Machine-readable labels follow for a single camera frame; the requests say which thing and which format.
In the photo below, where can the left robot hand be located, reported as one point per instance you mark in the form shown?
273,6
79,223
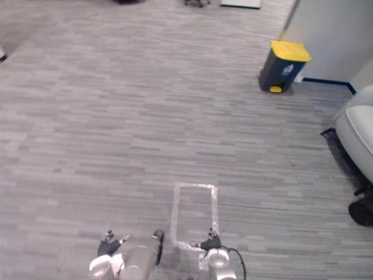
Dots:
109,246

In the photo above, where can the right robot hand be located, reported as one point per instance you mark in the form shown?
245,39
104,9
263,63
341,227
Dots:
211,243

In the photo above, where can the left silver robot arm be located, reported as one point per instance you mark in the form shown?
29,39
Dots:
102,266

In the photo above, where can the white tape rectangle floor marking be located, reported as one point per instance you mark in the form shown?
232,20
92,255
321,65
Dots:
193,218

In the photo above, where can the silver robot leg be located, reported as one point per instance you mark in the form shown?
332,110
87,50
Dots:
137,264

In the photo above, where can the light grey armchair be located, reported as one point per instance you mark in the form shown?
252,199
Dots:
357,131

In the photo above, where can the dark bin with yellow lid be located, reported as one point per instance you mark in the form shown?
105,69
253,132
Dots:
284,67

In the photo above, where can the office chair base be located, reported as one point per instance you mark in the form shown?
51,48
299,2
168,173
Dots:
197,2

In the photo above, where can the white cabinet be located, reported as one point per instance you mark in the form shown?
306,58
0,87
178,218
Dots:
241,3

